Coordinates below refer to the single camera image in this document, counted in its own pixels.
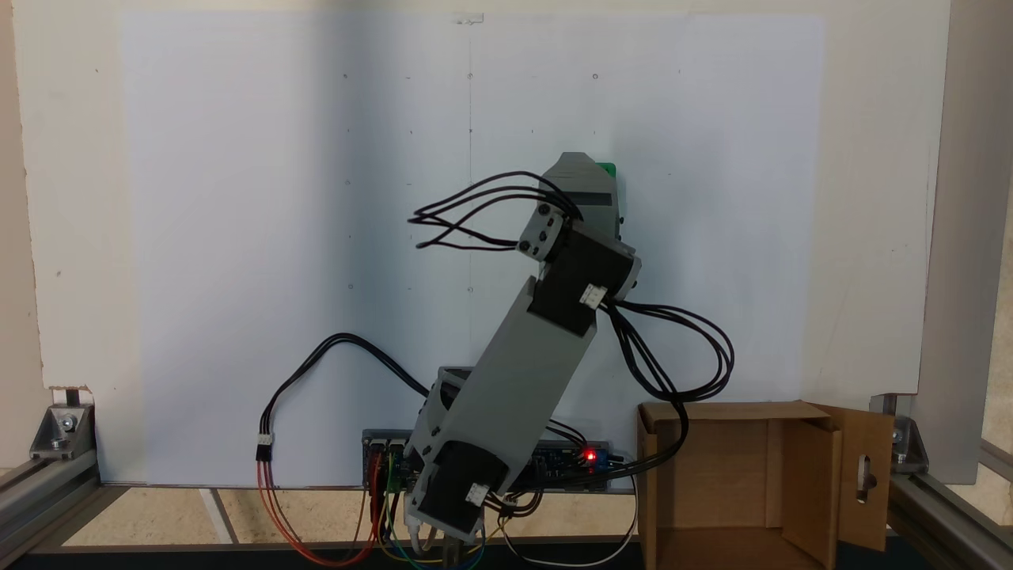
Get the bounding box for wide light grey gripper finger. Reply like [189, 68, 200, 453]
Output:
[541, 153, 617, 196]

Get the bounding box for blue power circuit board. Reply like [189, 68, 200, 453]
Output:
[538, 440, 615, 493]

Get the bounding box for brown cardboard box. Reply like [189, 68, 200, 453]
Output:
[637, 400, 896, 570]

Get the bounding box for large white paper sheet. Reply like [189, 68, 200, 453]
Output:
[119, 12, 828, 488]

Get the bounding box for black servo cable bundle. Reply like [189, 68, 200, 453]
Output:
[600, 299, 734, 477]
[407, 170, 584, 251]

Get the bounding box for long black connector cable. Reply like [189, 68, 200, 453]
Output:
[257, 332, 433, 464]

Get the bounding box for aluminium frame post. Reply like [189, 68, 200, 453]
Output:
[910, 0, 1013, 485]

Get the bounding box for thin white cable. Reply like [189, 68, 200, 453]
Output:
[499, 475, 639, 568]

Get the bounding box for green yellow jumper wires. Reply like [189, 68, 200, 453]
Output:
[372, 473, 488, 570]

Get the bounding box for metal corner bracket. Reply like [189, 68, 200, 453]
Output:
[30, 402, 97, 462]
[871, 394, 928, 468]

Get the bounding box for red orange wire bundle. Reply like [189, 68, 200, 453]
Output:
[255, 455, 385, 568]

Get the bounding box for aluminium frame rail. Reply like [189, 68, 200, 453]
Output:
[886, 439, 1013, 570]
[0, 458, 102, 559]

